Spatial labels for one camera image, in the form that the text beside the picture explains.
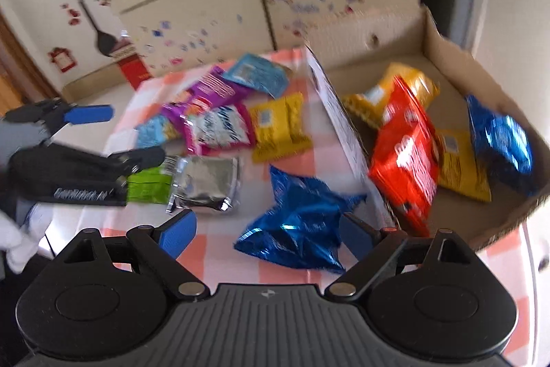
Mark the cardboard box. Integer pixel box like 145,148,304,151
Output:
306,7,549,250

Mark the red orange snack packet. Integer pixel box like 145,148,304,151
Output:
368,76,440,238

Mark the white gloved hand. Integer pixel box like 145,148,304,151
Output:
1,203,53,275

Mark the blue foil packet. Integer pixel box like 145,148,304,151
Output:
233,166,367,274
466,95,537,196

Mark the yellow snack packet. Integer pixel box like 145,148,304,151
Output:
249,92,313,164

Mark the wooden door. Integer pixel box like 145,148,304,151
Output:
1,16,59,102

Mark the green snack packet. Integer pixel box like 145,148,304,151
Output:
127,159,175,205

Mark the red house wall sticker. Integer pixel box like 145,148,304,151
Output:
47,46,77,74

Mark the silver foil packet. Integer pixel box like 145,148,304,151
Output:
165,154,241,213

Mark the orange yellow packet in box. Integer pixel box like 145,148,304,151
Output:
342,62,440,129

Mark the light blue packet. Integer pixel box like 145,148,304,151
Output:
134,115,181,148
222,54,292,99

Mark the pink checkered tablecloth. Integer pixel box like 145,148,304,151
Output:
38,46,543,365

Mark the purple snack packet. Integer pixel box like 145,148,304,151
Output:
160,66,253,133

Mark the white pink America packet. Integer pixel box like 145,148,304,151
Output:
184,102,256,155

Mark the red gift box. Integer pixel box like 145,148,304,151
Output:
115,51,153,90

